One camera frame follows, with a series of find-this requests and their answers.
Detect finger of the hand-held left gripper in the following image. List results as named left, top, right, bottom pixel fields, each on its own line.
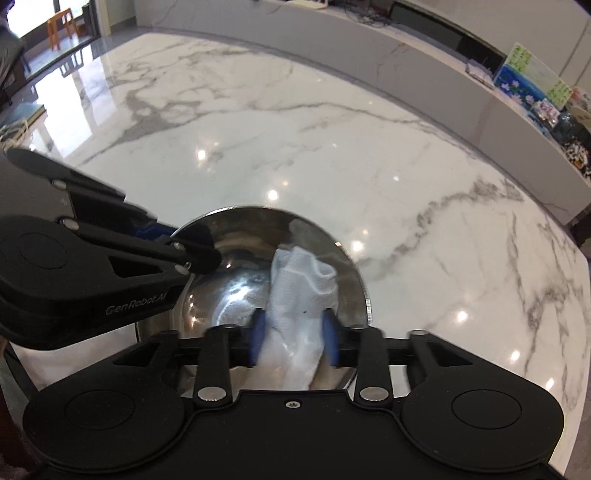
left=60, top=217, right=221, bottom=283
left=6, top=148, right=179, bottom=241

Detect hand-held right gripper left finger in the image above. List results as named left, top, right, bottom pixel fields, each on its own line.
left=111, top=308, right=267, bottom=408

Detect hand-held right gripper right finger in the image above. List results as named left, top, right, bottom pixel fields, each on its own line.
left=322, top=308, right=477, bottom=408

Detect blue steel-lined bowl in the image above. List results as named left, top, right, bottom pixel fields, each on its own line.
left=135, top=206, right=373, bottom=398

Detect white paper towel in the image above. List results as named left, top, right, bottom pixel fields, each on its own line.
left=260, top=244, right=341, bottom=391

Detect dark furniture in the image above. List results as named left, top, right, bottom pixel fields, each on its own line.
left=0, top=28, right=28, bottom=108

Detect orange wooden stool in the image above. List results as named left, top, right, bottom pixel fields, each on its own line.
left=46, top=9, right=77, bottom=51

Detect grey flat device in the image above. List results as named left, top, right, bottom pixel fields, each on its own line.
left=465, top=59, right=496, bottom=84

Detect pink photo card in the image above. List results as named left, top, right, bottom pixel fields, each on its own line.
left=529, top=99, right=562, bottom=134

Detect dark glossy box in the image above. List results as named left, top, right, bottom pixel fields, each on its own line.
left=549, top=111, right=591, bottom=145

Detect lotus pond painting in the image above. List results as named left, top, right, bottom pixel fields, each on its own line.
left=493, top=42, right=574, bottom=112

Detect white floor cable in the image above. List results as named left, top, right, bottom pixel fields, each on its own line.
left=0, top=117, right=34, bottom=145

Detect black cables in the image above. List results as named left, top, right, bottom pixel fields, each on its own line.
left=339, top=0, right=393, bottom=28

